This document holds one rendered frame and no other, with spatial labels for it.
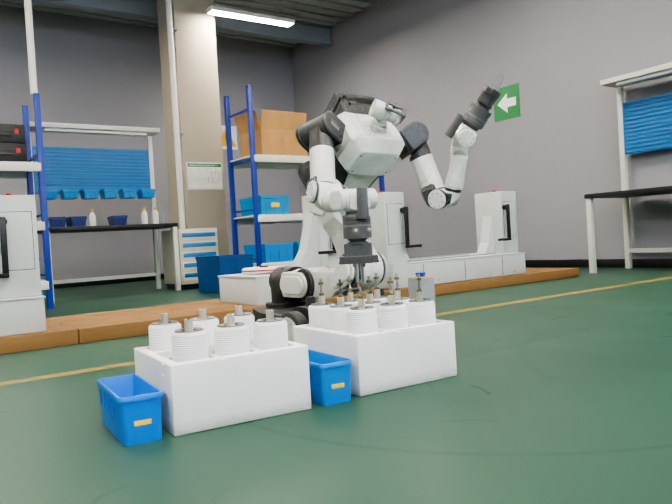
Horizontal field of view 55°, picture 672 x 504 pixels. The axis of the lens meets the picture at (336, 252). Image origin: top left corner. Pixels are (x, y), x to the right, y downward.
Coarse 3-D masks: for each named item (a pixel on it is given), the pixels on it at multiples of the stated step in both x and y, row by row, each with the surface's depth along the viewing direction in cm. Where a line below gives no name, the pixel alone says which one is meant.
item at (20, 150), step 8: (0, 144) 569; (8, 144) 573; (16, 144) 577; (24, 144) 581; (0, 152) 569; (8, 152) 573; (16, 152) 577; (24, 152) 581; (0, 160) 569; (8, 160) 573; (16, 160) 577; (24, 160) 581
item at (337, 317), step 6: (354, 306) 212; (330, 312) 209; (336, 312) 208; (342, 312) 208; (330, 318) 209; (336, 318) 208; (342, 318) 208; (330, 324) 210; (336, 324) 208; (342, 324) 208; (336, 330) 208; (342, 330) 208
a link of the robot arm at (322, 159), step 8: (312, 152) 231; (320, 152) 229; (328, 152) 230; (312, 160) 230; (320, 160) 228; (328, 160) 229; (312, 168) 229; (320, 168) 227; (328, 168) 228; (312, 176) 228; (320, 176) 226; (328, 176) 227; (312, 184) 221; (312, 192) 220; (312, 200) 221
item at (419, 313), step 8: (408, 304) 213; (416, 304) 211; (424, 304) 210; (432, 304) 212; (408, 312) 213; (416, 312) 211; (424, 312) 211; (432, 312) 212; (408, 320) 213; (416, 320) 211; (424, 320) 211; (432, 320) 212
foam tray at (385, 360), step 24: (312, 336) 214; (336, 336) 201; (360, 336) 193; (384, 336) 197; (408, 336) 202; (432, 336) 208; (360, 360) 192; (384, 360) 197; (408, 360) 202; (432, 360) 208; (360, 384) 192; (384, 384) 197; (408, 384) 202
